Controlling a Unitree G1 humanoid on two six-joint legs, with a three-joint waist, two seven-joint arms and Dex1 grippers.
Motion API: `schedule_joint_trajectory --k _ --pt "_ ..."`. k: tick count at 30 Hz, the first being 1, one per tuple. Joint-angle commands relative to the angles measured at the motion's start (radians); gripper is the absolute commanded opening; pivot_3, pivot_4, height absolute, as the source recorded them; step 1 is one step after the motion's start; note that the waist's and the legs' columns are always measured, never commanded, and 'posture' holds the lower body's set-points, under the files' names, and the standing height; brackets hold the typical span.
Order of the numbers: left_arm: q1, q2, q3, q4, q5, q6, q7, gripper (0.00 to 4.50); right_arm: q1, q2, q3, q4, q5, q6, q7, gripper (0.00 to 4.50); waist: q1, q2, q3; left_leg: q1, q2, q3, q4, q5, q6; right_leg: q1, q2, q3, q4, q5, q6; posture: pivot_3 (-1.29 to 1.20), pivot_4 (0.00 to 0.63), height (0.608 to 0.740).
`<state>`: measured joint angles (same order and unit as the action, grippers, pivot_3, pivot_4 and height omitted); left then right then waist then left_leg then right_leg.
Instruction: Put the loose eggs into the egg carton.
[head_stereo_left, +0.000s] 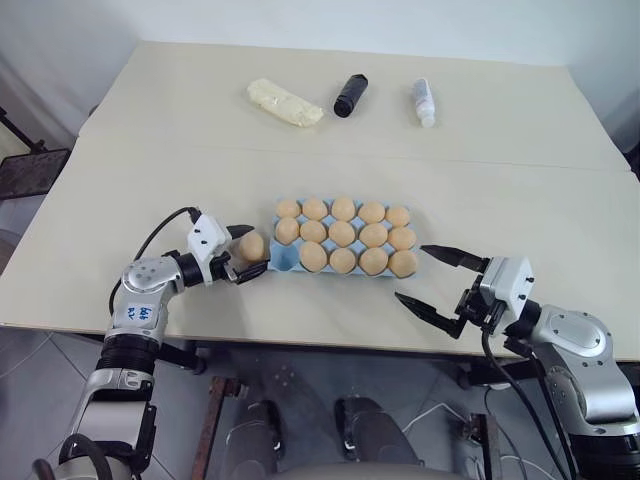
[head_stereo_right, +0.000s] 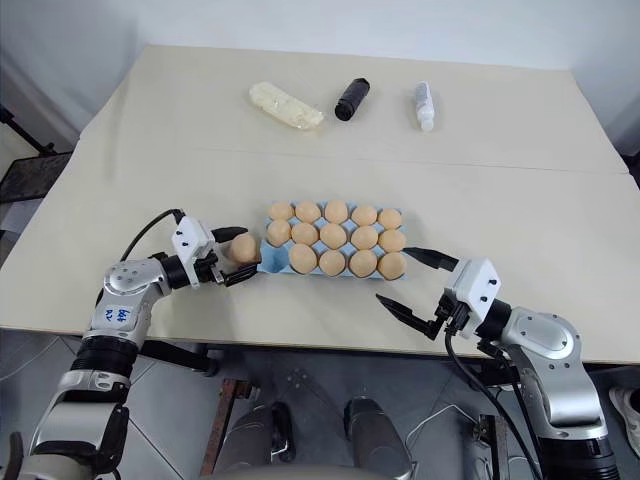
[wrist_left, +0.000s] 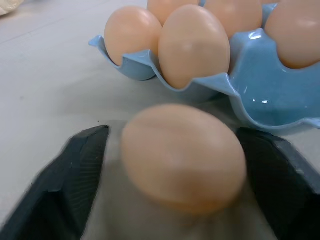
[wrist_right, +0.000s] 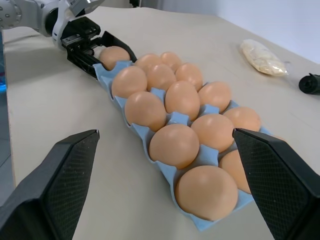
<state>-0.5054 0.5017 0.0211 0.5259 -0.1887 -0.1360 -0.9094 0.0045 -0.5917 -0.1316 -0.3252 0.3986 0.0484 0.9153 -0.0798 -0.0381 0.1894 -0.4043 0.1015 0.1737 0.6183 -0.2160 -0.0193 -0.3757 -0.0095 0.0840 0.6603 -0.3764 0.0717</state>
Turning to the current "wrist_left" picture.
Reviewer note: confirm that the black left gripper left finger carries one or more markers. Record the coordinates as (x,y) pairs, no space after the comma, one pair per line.
(62,185)

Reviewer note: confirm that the beige object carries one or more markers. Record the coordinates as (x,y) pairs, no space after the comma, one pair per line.
(8,7)

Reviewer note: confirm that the tan egg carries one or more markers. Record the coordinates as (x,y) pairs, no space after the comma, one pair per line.
(295,33)
(183,160)
(193,46)
(235,16)
(166,8)
(131,33)

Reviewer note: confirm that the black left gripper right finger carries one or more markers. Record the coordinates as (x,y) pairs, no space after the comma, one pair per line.
(277,185)

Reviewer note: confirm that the blue ceramic egg tray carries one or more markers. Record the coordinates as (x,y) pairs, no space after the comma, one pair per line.
(262,82)

